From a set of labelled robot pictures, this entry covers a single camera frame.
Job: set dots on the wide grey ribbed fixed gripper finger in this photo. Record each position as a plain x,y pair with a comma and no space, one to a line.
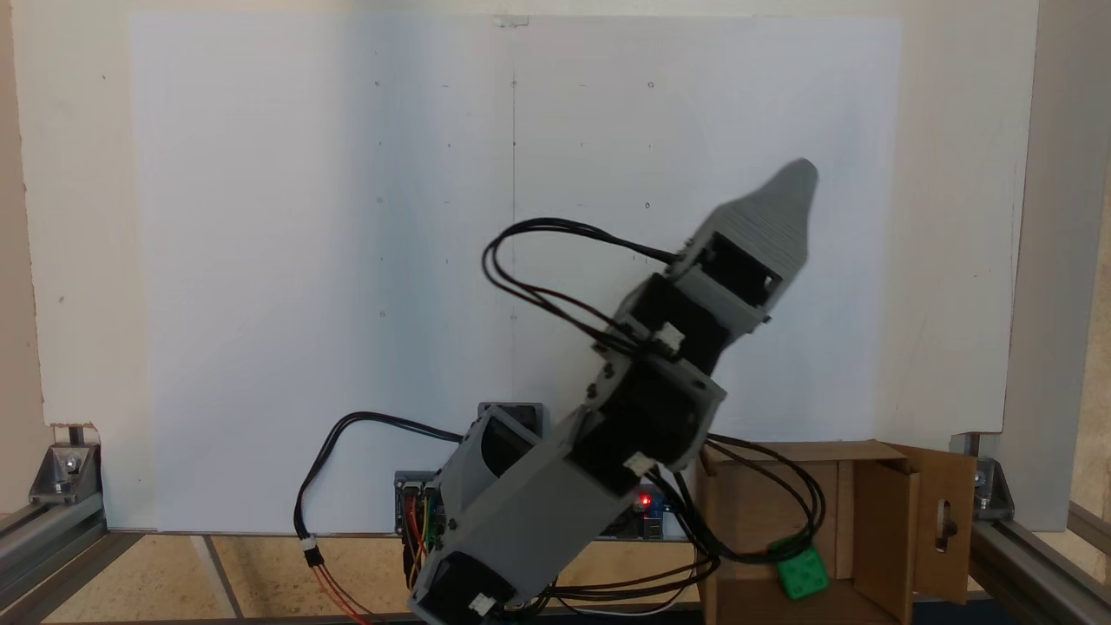
777,217

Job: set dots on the green die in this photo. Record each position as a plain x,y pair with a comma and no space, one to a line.
803,575

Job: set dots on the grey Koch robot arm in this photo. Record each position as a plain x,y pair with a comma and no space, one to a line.
521,512

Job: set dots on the circuit board with blue component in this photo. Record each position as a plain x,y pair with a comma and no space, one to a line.
647,512

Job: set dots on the brown cardboard box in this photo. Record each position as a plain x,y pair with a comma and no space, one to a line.
877,521

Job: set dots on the aluminium frame post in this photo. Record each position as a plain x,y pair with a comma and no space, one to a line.
1055,260

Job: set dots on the metal corner bracket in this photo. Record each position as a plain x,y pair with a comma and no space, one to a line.
994,490
65,469

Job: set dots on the aluminium frame rail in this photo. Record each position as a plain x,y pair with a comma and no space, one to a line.
1041,564
52,555

